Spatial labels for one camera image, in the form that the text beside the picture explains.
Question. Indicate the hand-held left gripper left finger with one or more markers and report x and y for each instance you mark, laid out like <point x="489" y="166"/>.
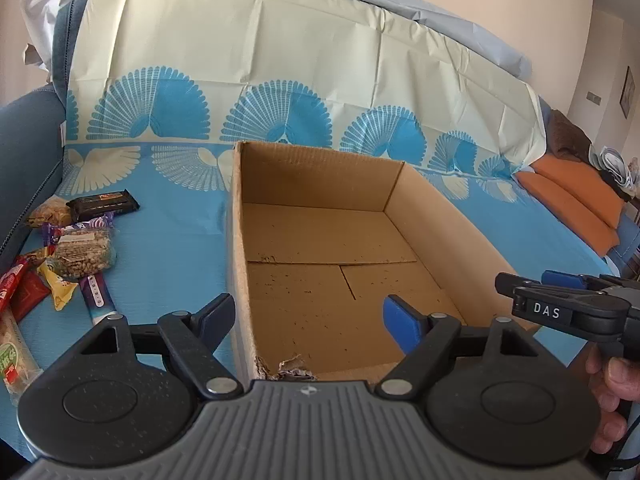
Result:
<point x="216" y="317"/>

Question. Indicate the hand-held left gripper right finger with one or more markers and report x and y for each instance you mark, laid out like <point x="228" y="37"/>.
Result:
<point x="402" y="322"/>

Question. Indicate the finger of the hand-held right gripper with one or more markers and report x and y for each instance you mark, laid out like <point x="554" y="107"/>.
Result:
<point x="560" y="277"/>
<point x="580" y="305"/>

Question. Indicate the brown cardboard box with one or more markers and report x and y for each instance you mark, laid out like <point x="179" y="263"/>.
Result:
<point x="310" y="240"/>

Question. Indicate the black snack bar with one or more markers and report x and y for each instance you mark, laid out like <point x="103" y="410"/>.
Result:
<point x="102" y="204"/>

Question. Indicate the person's right hand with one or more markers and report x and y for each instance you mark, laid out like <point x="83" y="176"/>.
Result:
<point x="607" y="390"/>

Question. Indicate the orange cushion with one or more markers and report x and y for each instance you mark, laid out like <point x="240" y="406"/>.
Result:
<point x="575" y="195"/>

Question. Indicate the purple white tube packet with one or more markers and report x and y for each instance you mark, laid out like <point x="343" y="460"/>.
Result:
<point x="97" y="300"/>

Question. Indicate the white blue cloth bundle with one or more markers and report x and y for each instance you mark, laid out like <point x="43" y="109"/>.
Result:
<point x="612" y="165"/>

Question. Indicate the brown cloth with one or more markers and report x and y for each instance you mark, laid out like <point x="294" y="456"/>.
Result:
<point x="567" y="137"/>

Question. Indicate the clear nut brittle packet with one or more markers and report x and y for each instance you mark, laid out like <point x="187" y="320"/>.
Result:
<point x="82" y="255"/>

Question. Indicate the purple white candy packet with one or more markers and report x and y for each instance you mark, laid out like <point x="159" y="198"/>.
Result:
<point x="90" y="224"/>

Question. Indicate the yellow snack packet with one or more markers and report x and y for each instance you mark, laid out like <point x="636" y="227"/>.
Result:
<point x="60" y="287"/>

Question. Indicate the small purple candy packet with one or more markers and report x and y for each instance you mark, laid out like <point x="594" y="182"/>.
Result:
<point x="49" y="237"/>

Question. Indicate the red packet gold print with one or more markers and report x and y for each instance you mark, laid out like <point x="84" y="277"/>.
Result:
<point x="31" y="297"/>

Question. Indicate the golden peanut candy packet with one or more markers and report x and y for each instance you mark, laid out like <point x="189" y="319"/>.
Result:
<point x="50" y="212"/>

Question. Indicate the clear packet green label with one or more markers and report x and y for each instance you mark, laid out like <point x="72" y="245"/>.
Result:
<point x="17" y="360"/>

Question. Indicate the long red snack packet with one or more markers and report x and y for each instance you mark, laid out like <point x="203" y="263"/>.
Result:
<point x="12" y="282"/>

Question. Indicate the blue cream fan print cloth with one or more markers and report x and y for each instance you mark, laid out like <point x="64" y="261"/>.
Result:
<point x="300" y="60"/>

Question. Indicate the light grey cover sheet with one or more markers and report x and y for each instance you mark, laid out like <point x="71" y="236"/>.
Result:
<point x="450" y="15"/>

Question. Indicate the wall light switch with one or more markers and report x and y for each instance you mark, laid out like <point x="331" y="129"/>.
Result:
<point x="594" y="98"/>

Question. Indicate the small framed wall picture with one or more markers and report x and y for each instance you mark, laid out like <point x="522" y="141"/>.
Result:
<point x="627" y="92"/>

